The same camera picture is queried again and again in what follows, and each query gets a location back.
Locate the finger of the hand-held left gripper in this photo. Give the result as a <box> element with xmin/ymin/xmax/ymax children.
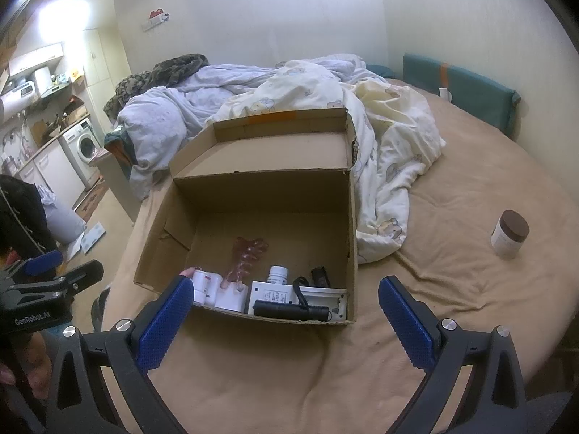
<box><xmin>18</xmin><ymin>250</ymin><xmax>64</xmax><ymax>277</ymax></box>
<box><xmin>53</xmin><ymin>259</ymin><xmax>105</xmax><ymax>292</ymax></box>

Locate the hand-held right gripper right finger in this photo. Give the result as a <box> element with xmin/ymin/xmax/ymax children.
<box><xmin>378</xmin><ymin>275</ymin><xmax>530</xmax><ymax>434</ymax></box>

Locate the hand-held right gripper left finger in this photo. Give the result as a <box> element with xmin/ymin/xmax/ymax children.
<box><xmin>45</xmin><ymin>275</ymin><xmax>195</xmax><ymax>434</ymax></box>

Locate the white earbud case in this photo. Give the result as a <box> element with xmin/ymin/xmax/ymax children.
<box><xmin>214</xmin><ymin>279</ymin><xmax>250</xmax><ymax>312</ymax></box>

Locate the white battery charger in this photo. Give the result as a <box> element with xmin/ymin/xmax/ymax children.
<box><xmin>246</xmin><ymin>280</ymin><xmax>348</xmax><ymax>323</ymax></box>

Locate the black flashlight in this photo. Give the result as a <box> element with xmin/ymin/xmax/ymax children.
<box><xmin>252</xmin><ymin>277</ymin><xmax>330</xmax><ymax>323</ymax></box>

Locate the cardboard box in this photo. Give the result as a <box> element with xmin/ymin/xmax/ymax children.
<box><xmin>133</xmin><ymin>107</ymin><xmax>359</xmax><ymax>325</ymax></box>

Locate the person's left hand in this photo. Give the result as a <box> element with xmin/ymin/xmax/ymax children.
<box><xmin>0</xmin><ymin>329</ymin><xmax>56</xmax><ymax>390</ymax></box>

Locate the white flat floor box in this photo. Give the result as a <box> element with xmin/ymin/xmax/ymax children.
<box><xmin>67</xmin><ymin>221</ymin><xmax>107</xmax><ymax>255</ymax></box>

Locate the grey white floor bag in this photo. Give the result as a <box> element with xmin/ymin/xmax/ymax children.
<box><xmin>43</xmin><ymin>199</ymin><xmax>88</xmax><ymax>246</ymax></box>

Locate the dark cloth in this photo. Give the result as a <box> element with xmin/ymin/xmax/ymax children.
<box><xmin>0</xmin><ymin>174</ymin><xmax>59</xmax><ymax>258</ymax></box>

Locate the patterned floor rug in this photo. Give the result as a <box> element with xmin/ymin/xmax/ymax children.
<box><xmin>73</xmin><ymin>187</ymin><xmax>110</xmax><ymax>223</ymax></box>

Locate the white floor cabinet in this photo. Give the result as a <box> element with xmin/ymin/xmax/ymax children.
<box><xmin>18</xmin><ymin>142</ymin><xmax>86</xmax><ymax>200</ymax></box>

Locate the white washing machine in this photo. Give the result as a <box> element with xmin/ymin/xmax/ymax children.
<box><xmin>61</xmin><ymin>118</ymin><xmax>102</xmax><ymax>186</ymax></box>

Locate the teal orange pillow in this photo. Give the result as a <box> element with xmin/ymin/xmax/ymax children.
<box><xmin>104</xmin><ymin>127</ymin><xmax>136</xmax><ymax>170</ymax></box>

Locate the brown lid cream jar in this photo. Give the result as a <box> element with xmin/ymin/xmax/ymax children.
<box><xmin>491</xmin><ymin>210</ymin><xmax>530</xmax><ymax>260</ymax></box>

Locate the white water heater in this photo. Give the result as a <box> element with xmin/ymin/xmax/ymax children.
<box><xmin>0</xmin><ymin>80</ymin><xmax>33</xmax><ymax>123</ymax></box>

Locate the white printed duvet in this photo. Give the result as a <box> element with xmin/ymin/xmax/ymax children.
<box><xmin>113</xmin><ymin>54</ymin><xmax>446</xmax><ymax>265</ymax></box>

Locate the white paper towel roll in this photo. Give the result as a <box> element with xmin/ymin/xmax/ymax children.
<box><xmin>34</xmin><ymin>67</ymin><xmax>52</xmax><ymax>98</ymax></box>

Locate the camouflage blanket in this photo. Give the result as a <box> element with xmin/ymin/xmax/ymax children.
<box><xmin>103</xmin><ymin>53</ymin><xmax>211</xmax><ymax>118</ymax></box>

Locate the teal headboard cushion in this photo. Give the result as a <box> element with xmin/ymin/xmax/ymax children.
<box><xmin>402</xmin><ymin>52</ymin><xmax>521</xmax><ymax>139</ymax></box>

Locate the white wall cabinet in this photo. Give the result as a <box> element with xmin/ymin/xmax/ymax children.
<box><xmin>8</xmin><ymin>42</ymin><xmax>64</xmax><ymax>77</ymax></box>

